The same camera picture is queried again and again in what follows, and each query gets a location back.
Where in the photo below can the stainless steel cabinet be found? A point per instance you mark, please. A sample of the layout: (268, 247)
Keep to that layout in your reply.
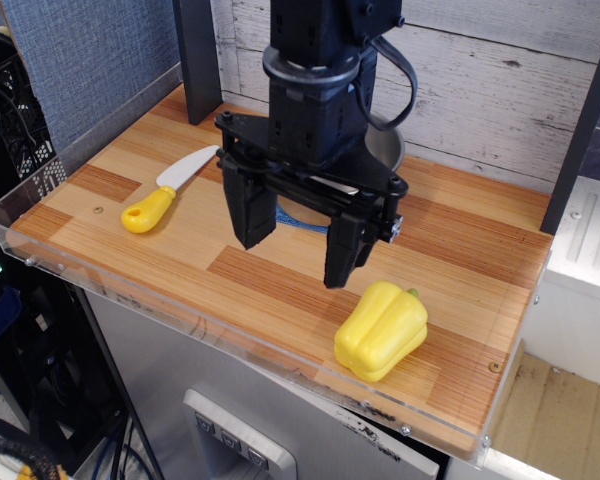
(209, 409)

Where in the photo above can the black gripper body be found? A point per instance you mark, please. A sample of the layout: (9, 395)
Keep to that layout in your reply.
(311, 146)

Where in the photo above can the white metal side unit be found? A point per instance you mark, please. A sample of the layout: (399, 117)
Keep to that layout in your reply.
(562, 324)

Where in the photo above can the yellow handled toy knife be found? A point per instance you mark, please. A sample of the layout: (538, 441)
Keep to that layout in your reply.
(145, 214)

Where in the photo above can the yellow toy bell pepper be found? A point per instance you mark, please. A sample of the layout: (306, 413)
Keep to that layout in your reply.
(387, 324)

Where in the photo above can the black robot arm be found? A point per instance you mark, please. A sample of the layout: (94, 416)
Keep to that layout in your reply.
(321, 64)

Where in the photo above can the blue folded cloth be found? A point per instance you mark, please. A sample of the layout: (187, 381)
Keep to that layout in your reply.
(299, 216)

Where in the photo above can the stainless steel bowl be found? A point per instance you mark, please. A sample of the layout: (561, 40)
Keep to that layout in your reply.
(386, 146)

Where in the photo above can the clear acrylic table guard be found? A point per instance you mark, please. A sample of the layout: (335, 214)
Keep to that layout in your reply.
(471, 246)

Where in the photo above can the dark grey left post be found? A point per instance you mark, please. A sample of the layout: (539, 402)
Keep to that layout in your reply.
(198, 57)

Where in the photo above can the black plastic crate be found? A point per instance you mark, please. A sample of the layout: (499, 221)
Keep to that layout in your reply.
(25, 143)

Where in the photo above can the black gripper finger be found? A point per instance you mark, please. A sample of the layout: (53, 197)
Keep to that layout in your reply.
(252, 206)
(349, 243)

